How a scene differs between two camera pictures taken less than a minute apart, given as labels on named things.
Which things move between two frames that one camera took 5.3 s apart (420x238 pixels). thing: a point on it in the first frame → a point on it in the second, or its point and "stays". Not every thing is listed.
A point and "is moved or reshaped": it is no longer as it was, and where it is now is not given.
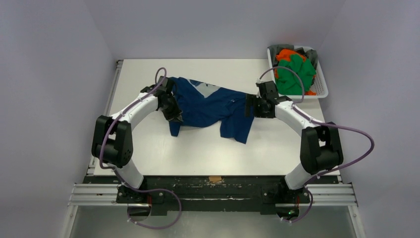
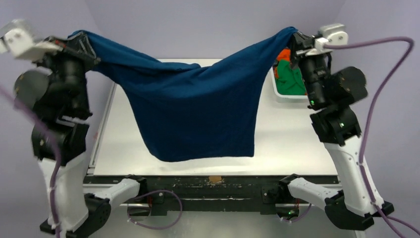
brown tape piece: [214, 179] stays
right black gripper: [253, 105] → [305, 48]
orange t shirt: [285, 54] stays
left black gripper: [175, 114] → [78, 45]
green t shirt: [288, 83] stays
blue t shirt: [223, 107] is moved or reshaped
